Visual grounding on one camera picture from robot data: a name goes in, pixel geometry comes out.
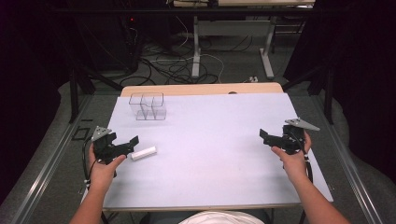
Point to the wooden table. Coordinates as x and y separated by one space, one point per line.
199 89

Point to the black metal stand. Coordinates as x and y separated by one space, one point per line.
73 96
328 96

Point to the clear acrylic organizer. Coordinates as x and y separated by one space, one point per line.
149 105

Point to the white desk frame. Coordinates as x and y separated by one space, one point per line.
196 46

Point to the aluminium floor rail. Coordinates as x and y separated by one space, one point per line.
46 168
348 168

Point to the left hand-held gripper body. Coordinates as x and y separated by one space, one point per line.
104 146

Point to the black computer tower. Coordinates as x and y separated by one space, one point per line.
132 40

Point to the person's left hand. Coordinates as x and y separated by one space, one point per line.
102 172

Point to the person's white shirt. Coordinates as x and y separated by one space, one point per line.
221 218

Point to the white power plug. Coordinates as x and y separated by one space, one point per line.
253 79

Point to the white cylinder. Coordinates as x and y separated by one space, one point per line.
144 153

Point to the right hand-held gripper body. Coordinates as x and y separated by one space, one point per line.
292 138

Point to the person's right hand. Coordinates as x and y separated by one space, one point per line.
294 165

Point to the white table mat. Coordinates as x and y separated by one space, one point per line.
205 155

